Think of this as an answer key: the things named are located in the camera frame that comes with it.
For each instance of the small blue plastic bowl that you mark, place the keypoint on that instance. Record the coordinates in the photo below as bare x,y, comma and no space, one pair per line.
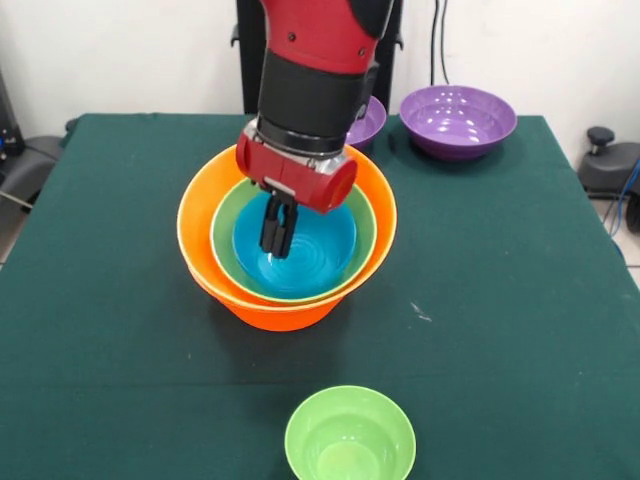
320,260

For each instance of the large orange plastic bowl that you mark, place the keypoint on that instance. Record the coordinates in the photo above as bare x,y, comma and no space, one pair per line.
197,220
280,317

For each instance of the black round knob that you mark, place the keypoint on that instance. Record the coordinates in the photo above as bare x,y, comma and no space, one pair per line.
600,136

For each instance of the black device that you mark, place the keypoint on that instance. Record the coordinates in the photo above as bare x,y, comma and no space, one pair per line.
10,125

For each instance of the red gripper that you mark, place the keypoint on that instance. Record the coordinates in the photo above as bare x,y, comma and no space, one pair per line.
295,175

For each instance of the small green plastic bowl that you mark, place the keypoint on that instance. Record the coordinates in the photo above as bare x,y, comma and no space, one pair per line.
350,435

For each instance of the medium green plastic bowl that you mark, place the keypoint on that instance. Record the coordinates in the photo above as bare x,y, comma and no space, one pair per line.
222,245

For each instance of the dark green tablecloth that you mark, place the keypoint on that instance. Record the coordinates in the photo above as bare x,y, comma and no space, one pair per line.
100,250

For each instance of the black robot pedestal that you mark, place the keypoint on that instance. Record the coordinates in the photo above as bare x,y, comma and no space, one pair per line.
250,50

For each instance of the purple plastic bowl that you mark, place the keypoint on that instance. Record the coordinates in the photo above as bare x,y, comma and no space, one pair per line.
367,125
457,120

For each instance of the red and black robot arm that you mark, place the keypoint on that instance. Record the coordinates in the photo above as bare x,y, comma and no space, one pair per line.
310,90

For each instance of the dark brown rounded base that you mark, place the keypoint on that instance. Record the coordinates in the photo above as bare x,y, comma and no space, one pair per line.
607,170

